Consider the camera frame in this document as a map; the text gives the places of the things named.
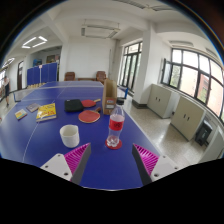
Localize clear red-labelled drink bottle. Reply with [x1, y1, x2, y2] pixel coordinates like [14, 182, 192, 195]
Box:
[105, 104, 126, 148]

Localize dark door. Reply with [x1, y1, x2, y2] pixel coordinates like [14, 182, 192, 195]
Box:
[17, 60, 25, 91]

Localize black bin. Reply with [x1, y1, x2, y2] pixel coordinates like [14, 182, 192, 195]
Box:
[194, 119, 213, 147]

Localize yellow book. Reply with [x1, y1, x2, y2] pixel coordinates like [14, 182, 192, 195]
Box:
[35, 102, 58, 123]

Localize brown cardboard box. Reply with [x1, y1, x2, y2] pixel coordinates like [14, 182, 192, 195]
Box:
[101, 78, 118, 116]

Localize beige floor cabinet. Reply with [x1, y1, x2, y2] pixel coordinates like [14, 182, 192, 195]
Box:
[170, 95, 208, 142]
[147, 83, 173, 119]

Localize flat round red coaster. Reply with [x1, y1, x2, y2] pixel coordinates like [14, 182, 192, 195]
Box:
[105, 138, 123, 150]

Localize small colourful book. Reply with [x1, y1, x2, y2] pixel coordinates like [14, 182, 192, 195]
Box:
[14, 108, 28, 121]

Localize tall black-framed glass doors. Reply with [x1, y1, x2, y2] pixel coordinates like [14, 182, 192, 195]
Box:
[118, 41, 144, 93]

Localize ceiling air conditioner unit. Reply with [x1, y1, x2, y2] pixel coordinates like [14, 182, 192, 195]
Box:
[80, 21, 121, 39]
[113, 0, 174, 12]

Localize person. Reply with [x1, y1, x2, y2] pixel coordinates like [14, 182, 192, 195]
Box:
[2, 75, 12, 108]

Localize red table tennis paddle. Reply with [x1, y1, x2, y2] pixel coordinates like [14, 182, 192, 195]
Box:
[77, 106, 102, 125]
[80, 98, 102, 109]

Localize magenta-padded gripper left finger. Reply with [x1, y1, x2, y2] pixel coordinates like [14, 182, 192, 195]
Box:
[40, 142, 93, 185]

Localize white cup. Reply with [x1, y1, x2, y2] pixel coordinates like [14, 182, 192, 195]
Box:
[59, 124, 81, 149]

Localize small grey book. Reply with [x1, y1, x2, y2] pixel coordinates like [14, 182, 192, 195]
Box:
[25, 102, 41, 113]

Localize blue folding partition panels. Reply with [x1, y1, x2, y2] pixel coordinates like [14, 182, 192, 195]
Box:
[26, 62, 59, 88]

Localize black pouch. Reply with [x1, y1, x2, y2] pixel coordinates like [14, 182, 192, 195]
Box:
[63, 98, 85, 113]

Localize wide black-framed window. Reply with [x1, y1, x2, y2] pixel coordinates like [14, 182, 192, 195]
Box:
[161, 48, 224, 123]

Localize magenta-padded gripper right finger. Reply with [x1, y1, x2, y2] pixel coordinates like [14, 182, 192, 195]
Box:
[131, 142, 183, 186]

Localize ceiling light strips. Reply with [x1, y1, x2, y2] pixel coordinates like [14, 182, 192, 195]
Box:
[0, 34, 49, 73]

